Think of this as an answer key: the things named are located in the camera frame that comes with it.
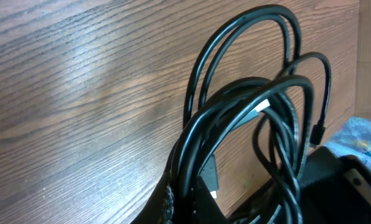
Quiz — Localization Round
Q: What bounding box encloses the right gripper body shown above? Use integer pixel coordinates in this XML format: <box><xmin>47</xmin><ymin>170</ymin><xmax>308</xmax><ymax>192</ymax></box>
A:
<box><xmin>228</xmin><ymin>146</ymin><xmax>371</xmax><ymax>223</ymax></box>

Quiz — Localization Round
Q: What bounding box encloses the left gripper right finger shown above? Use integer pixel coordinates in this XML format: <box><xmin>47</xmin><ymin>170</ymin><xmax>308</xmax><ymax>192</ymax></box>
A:
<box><xmin>192</xmin><ymin>177</ymin><xmax>228</xmax><ymax>224</ymax></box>

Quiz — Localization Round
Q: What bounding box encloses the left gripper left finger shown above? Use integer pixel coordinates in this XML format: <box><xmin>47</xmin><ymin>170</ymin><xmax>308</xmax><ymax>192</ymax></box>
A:
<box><xmin>132</xmin><ymin>169</ymin><xmax>176</xmax><ymax>224</ymax></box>

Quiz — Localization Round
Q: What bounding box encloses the thin black USB cable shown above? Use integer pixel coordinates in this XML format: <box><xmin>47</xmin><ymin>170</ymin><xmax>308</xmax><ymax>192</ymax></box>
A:
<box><xmin>182</xmin><ymin>4</ymin><xmax>332</xmax><ymax>149</ymax></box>

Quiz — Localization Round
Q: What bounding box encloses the thick black USB cable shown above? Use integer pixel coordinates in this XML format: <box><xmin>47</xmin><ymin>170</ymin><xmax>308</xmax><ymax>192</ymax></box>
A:
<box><xmin>169</xmin><ymin>74</ymin><xmax>316</xmax><ymax>224</ymax></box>

